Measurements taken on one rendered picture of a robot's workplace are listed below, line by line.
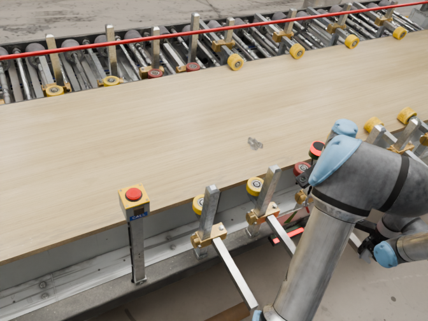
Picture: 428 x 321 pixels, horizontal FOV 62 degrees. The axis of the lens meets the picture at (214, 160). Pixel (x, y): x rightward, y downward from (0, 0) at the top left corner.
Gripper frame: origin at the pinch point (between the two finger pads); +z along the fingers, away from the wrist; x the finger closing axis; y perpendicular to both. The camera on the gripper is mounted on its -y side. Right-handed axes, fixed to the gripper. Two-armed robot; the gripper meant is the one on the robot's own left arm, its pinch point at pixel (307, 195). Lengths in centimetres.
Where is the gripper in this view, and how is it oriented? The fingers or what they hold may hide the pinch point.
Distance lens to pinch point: 141.1
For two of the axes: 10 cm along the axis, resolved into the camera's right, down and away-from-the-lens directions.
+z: -1.0, 6.7, 7.3
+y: 8.9, -2.7, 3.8
